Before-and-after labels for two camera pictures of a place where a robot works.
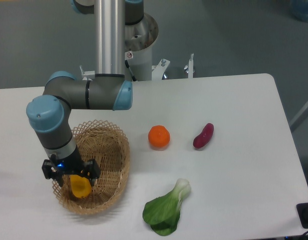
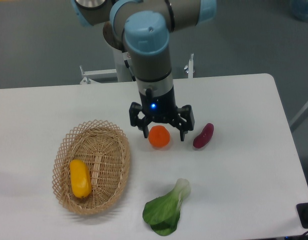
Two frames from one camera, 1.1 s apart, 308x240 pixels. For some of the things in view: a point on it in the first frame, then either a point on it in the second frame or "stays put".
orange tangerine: [159, 136] stays put
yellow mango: [81, 186] stays put
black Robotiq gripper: [72, 164] -> [162, 108]
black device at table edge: [305, 211] stays put
